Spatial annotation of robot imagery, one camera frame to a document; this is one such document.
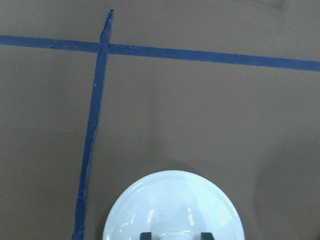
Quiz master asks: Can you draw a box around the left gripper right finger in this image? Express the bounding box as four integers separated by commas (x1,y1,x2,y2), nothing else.
200,232,214,240

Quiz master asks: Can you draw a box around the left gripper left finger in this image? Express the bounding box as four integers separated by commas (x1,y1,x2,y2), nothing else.
139,232,152,240

